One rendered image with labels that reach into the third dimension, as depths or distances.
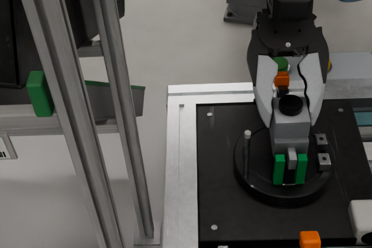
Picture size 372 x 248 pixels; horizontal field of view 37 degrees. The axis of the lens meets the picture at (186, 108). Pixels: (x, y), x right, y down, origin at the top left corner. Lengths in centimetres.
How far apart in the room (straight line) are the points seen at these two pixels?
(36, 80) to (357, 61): 69
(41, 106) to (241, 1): 83
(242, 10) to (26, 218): 61
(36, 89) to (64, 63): 3
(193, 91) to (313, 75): 26
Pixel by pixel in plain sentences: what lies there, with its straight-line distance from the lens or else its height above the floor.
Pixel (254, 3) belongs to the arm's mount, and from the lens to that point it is 117.
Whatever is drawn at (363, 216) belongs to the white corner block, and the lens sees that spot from 74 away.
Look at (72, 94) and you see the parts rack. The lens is 38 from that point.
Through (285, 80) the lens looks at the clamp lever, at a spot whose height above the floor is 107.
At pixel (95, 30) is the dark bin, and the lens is 59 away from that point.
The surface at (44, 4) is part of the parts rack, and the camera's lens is 33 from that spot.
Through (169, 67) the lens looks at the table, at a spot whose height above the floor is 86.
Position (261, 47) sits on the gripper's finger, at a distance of 71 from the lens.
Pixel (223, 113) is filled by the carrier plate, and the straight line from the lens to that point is 85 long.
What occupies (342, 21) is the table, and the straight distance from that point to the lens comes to 123.
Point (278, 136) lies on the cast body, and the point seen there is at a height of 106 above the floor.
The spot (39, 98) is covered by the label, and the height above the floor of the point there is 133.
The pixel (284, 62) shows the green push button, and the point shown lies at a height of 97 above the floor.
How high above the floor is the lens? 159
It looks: 46 degrees down
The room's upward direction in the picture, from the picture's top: 4 degrees counter-clockwise
